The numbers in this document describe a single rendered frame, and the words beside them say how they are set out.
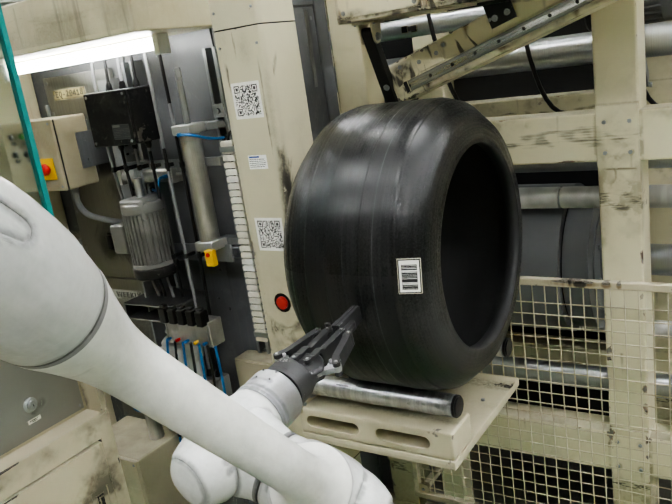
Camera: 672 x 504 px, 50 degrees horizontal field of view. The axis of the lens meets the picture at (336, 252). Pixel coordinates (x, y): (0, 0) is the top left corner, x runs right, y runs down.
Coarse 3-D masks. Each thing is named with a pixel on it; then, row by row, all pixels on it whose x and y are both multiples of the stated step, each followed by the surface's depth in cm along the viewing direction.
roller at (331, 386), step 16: (320, 384) 152; (336, 384) 150; (352, 384) 149; (368, 384) 147; (384, 384) 146; (352, 400) 149; (368, 400) 146; (384, 400) 144; (400, 400) 142; (416, 400) 140; (432, 400) 138; (448, 400) 137; (448, 416) 137
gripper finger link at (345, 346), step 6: (348, 330) 117; (348, 336) 115; (342, 342) 114; (348, 342) 115; (336, 348) 113; (342, 348) 112; (348, 348) 115; (336, 354) 111; (342, 354) 112; (348, 354) 114; (336, 360) 109; (342, 360) 112; (336, 366) 109; (342, 366) 112; (342, 372) 110
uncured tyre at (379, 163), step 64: (384, 128) 129; (448, 128) 128; (320, 192) 128; (384, 192) 121; (448, 192) 170; (512, 192) 154; (320, 256) 126; (384, 256) 119; (448, 256) 173; (512, 256) 157; (320, 320) 130; (384, 320) 123; (448, 320) 127; (448, 384) 136
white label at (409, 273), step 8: (400, 264) 119; (408, 264) 118; (416, 264) 118; (400, 272) 119; (408, 272) 119; (416, 272) 118; (400, 280) 119; (408, 280) 119; (416, 280) 119; (400, 288) 119; (408, 288) 119; (416, 288) 119
